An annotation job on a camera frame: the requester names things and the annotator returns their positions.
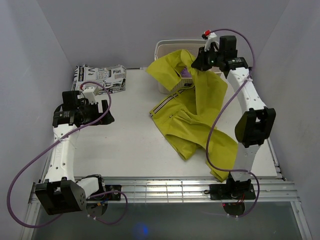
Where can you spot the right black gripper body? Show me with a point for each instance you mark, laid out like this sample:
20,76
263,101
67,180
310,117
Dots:
209,59

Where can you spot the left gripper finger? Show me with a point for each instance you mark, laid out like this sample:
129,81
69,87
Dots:
106,120
105,106

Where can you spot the yellow-green trousers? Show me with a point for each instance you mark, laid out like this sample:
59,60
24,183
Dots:
186,116

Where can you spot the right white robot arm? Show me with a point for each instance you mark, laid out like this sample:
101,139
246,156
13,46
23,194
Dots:
255,124

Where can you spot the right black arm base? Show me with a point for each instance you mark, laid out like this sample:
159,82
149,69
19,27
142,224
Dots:
233,199

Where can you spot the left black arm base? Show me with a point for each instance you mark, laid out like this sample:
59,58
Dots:
97,204

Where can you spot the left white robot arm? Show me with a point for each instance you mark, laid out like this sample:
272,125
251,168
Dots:
60,193

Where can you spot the folded newspaper print trousers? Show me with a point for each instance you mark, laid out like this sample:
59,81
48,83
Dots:
112,78

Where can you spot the purple garment in basket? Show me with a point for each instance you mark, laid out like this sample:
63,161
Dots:
185,74

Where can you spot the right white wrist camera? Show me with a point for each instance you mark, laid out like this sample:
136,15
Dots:
210,37

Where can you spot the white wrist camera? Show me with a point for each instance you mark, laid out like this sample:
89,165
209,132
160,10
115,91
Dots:
90,93
210,37

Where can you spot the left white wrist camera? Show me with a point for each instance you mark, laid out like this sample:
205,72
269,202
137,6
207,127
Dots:
90,93

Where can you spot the aluminium rail frame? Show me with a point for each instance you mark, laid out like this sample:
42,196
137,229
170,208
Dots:
164,198

